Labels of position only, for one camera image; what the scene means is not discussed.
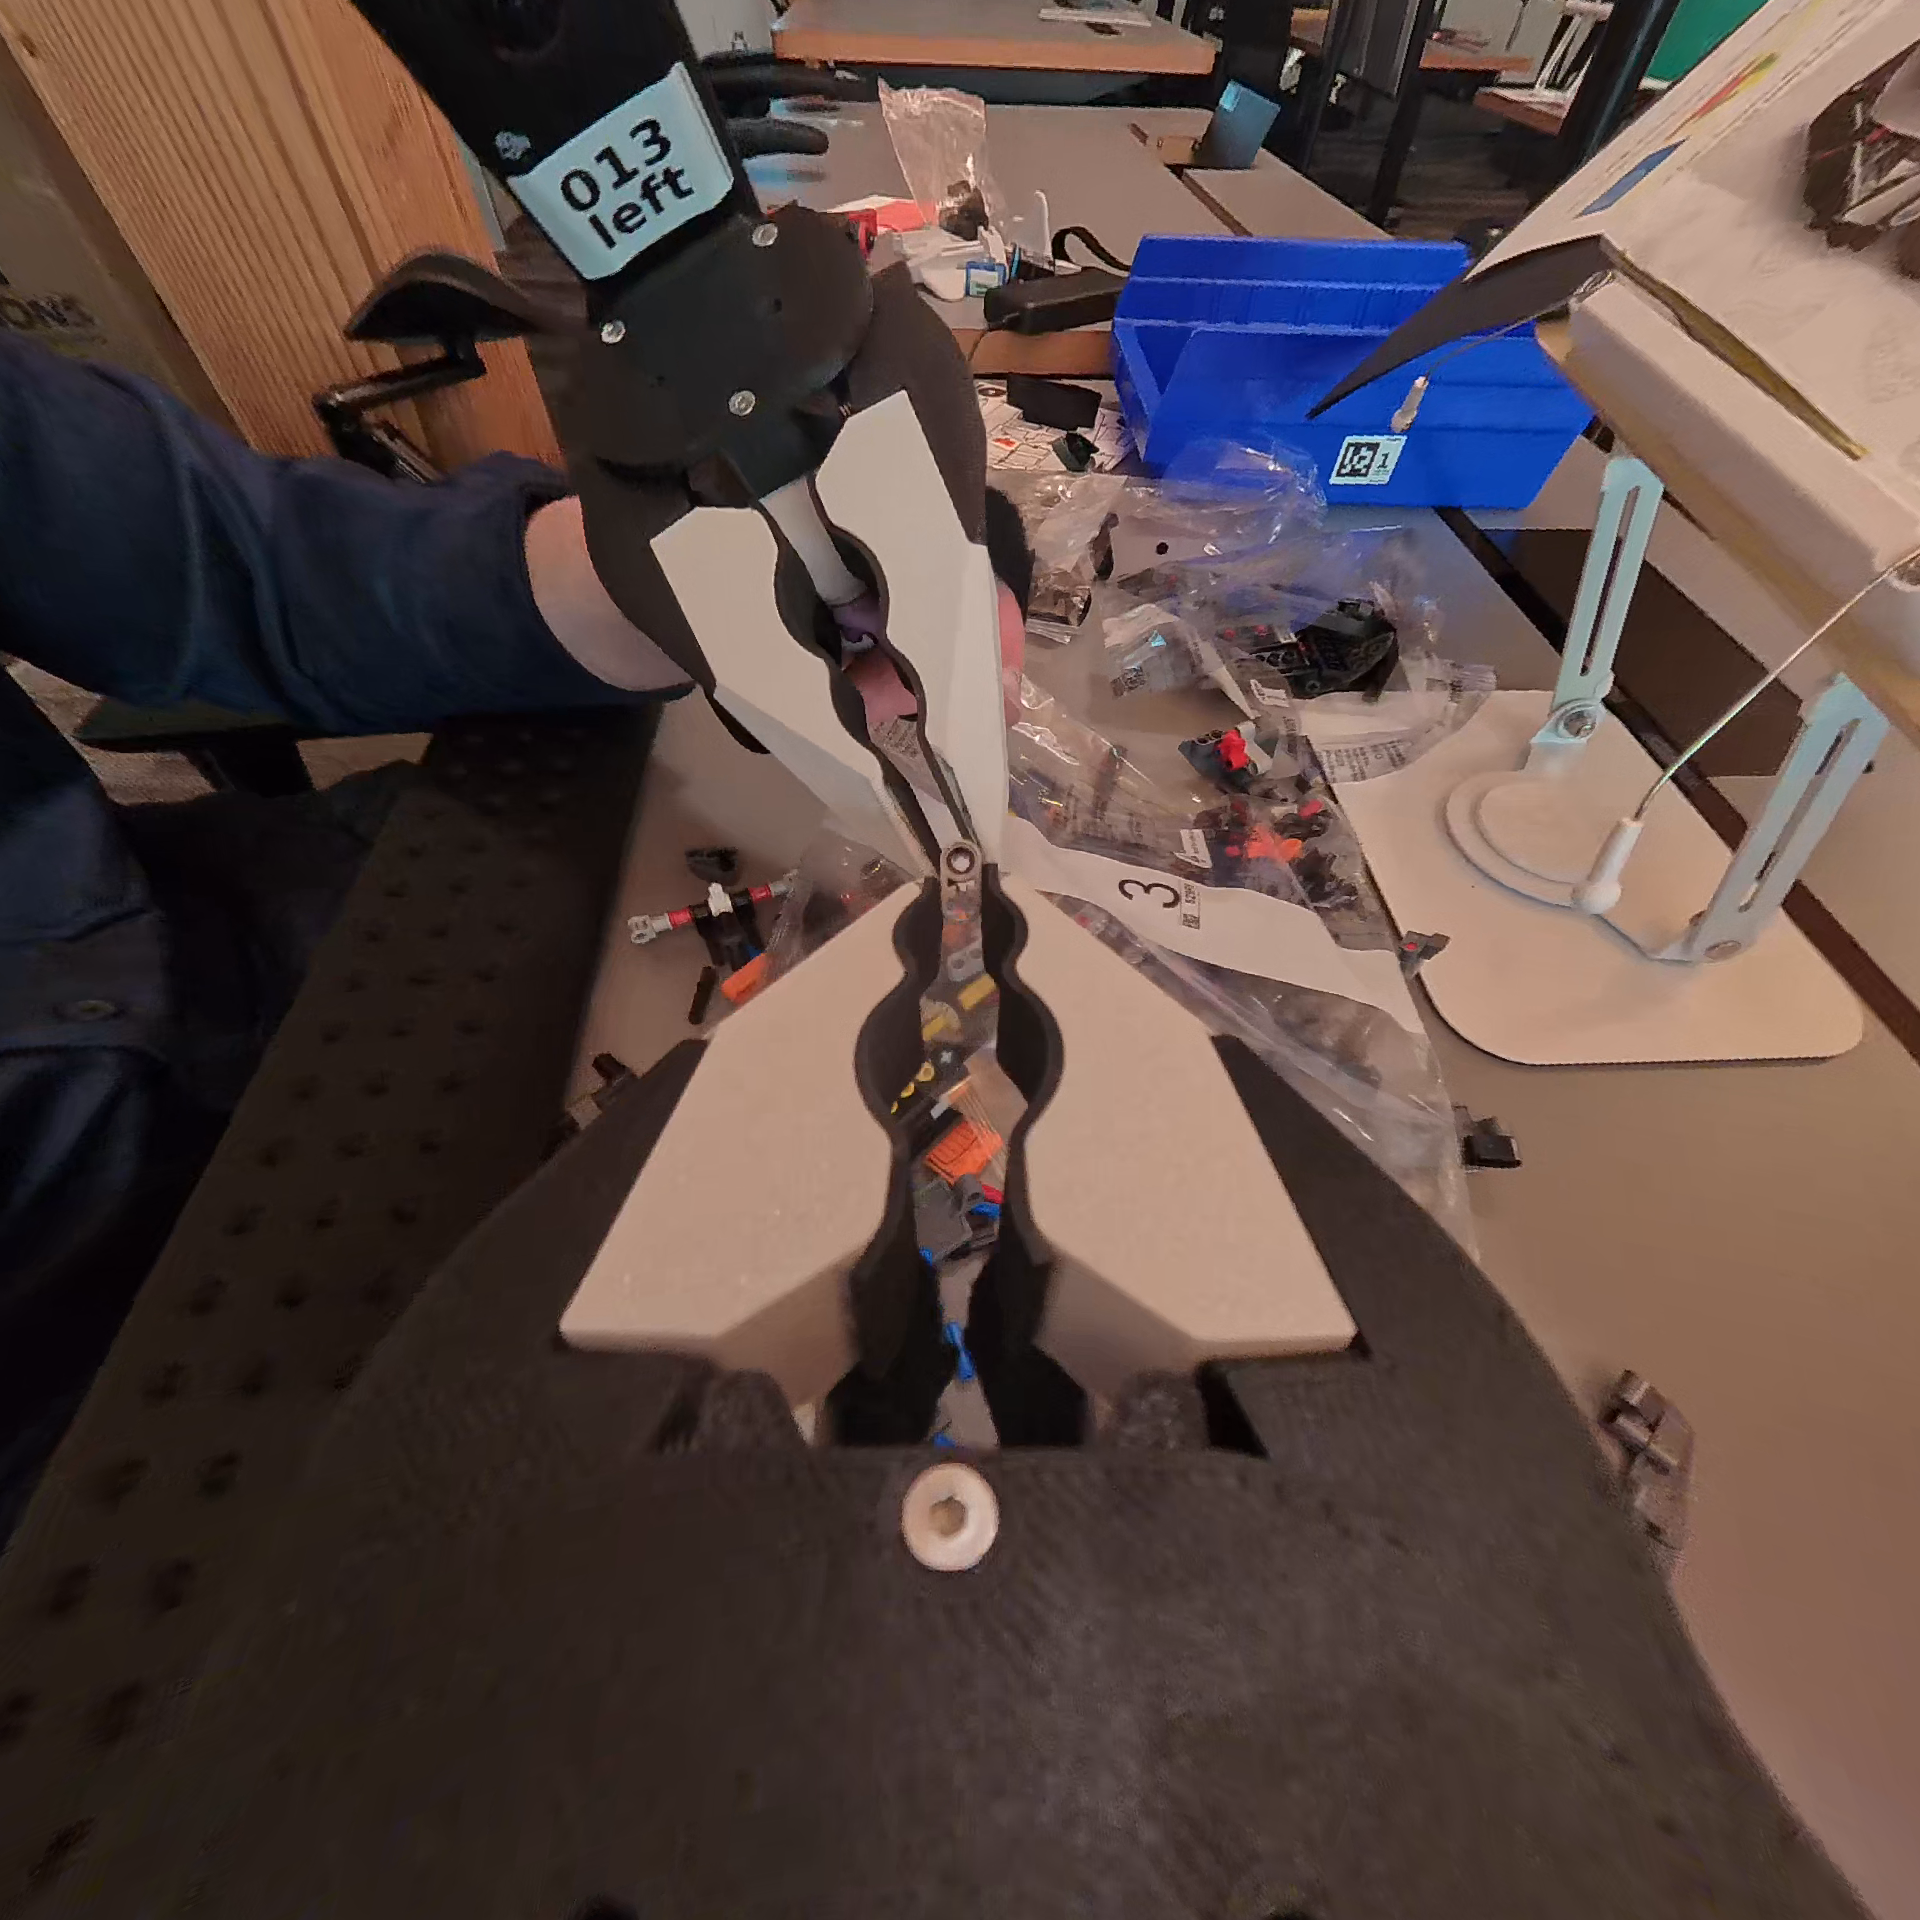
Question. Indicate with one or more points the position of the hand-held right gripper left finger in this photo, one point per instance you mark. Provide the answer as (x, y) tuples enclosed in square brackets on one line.
[(734, 1200)]

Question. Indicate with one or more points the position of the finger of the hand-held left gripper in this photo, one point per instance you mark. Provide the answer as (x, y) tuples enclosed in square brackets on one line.
[(750, 629), (937, 571)]

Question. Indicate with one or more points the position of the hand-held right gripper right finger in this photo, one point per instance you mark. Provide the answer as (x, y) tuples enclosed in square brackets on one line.
[(1185, 1200)]

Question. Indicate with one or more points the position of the pile of lego pieces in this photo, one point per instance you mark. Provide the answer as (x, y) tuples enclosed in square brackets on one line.
[(734, 983)]

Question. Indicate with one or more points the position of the clear bags of parts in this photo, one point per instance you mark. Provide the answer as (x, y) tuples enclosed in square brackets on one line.
[(1244, 938)]

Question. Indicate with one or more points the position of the grey lego connector piece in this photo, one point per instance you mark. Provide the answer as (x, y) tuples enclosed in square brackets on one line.
[(962, 962)]

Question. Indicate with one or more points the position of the person's left forearm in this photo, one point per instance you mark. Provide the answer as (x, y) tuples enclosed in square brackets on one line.
[(300, 571)]

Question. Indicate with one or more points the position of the grey red lego axle assembly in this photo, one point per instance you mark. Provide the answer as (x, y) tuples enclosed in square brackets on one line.
[(705, 908)]

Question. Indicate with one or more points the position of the dark grey lego connector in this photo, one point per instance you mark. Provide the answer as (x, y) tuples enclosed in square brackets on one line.
[(1645, 1455)]

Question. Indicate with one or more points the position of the lego instruction booklet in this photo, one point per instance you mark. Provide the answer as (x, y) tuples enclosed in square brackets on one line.
[(1723, 166)]

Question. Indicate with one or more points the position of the person's left hand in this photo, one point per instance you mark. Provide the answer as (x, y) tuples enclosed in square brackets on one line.
[(600, 600)]

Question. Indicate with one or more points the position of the small clear plastic bag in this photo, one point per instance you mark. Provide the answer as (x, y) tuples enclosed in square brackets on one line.
[(937, 166)]

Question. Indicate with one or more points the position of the black power adapter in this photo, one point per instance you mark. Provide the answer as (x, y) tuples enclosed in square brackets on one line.
[(1049, 300)]

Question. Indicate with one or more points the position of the blue plastic bin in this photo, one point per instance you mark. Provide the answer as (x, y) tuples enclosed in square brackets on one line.
[(1201, 406)]

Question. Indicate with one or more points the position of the wooden table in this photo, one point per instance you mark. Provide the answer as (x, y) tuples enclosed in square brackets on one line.
[(973, 37)]

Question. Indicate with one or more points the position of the clear bag of dark parts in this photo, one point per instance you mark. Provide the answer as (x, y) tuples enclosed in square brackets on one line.
[(1328, 645)]

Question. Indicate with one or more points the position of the black perforated board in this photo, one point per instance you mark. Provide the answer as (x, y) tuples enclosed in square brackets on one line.
[(374, 974)]

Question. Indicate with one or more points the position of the wooden partition panel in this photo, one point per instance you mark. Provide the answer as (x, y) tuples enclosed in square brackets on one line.
[(270, 182)]

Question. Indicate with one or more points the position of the clear bag with warning print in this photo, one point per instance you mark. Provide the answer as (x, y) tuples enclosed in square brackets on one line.
[(1365, 757)]

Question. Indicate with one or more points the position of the small teal box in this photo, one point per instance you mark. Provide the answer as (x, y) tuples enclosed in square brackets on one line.
[(1242, 128)]

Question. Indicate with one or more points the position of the cardboard box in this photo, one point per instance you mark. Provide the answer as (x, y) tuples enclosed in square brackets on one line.
[(75, 224)]

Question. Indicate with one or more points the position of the person's dark blue shirt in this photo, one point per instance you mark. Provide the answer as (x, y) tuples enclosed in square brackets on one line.
[(60, 932)]

